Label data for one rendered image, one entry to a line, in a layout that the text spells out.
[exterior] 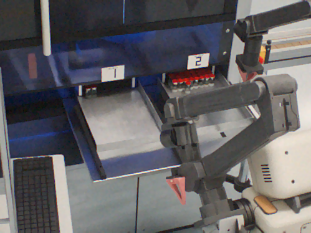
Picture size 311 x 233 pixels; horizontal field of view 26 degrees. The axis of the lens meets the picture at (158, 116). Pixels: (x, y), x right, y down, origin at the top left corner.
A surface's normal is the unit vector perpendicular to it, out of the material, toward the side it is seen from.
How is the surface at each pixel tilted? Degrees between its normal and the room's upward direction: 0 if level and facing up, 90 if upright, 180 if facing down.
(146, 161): 0
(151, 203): 90
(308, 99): 0
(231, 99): 83
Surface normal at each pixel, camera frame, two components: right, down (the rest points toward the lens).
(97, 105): 0.05, -0.79
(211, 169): -0.75, 0.11
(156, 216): 0.32, 0.60
